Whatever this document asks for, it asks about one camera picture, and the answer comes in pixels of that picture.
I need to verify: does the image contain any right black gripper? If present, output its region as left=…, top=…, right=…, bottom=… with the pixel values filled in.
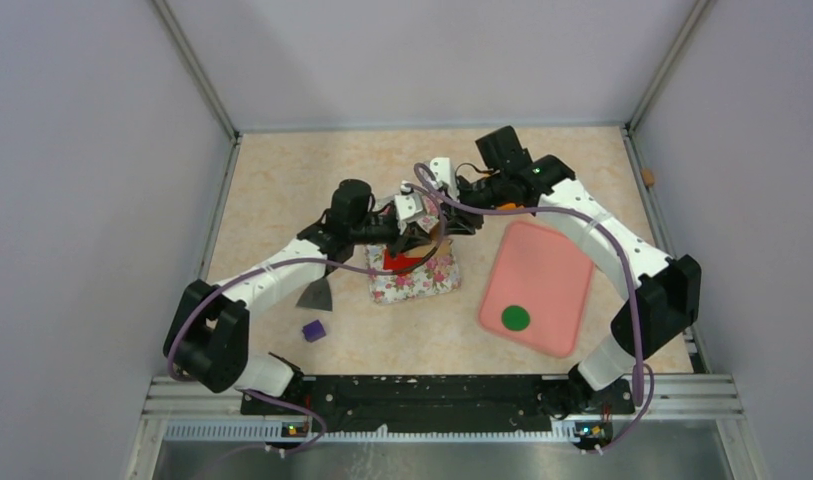
left=438, top=172, right=507, bottom=236

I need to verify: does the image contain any red dough piece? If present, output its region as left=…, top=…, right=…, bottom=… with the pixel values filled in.
left=382, top=248, right=423, bottom=275

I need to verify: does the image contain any metal scraper wooden handle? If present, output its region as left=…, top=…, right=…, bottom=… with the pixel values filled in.
left=296, top=278, right=333, bottom=312

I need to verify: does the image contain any wooden rolling pin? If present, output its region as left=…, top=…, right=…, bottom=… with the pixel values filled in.
left=410, top=238, right=453, bottom=259

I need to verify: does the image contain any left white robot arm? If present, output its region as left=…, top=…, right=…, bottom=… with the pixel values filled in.
left=163, top=179, right=424, bottom=414

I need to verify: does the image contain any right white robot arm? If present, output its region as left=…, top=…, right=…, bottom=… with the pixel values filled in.
left=429, top=126, right=702, bottom=412

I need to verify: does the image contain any green dough disc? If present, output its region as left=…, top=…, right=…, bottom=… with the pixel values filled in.
left=501, top=305, right=531, bottom=332

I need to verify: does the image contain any orange toy carrot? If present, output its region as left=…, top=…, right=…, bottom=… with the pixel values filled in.
left=496, top=203, right=522, bottom=211

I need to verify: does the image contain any floral rectangular tray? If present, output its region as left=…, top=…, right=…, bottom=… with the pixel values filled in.
left=364, top=192, right=462, bottom=306

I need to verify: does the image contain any pink plastic tray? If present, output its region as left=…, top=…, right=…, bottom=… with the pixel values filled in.
left=477, top=220, right=594, bottom=358

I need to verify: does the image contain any purple cube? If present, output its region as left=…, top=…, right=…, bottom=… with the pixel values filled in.
left=302, top=320, right=327, bottom=343

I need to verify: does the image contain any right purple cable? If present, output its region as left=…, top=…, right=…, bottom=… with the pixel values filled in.
left=413, top=162, right=656, bottom=455

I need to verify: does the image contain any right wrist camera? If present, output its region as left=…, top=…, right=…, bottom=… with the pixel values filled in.
left=428, top=157, right=459, bottom=201

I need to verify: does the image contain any small brown wall clip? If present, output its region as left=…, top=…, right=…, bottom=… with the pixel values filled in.
left=640, top=168, right=656, bottom=188

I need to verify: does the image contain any aluminium frame rail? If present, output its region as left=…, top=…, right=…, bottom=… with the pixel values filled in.
left=125, top=374, right=768, bottom=479

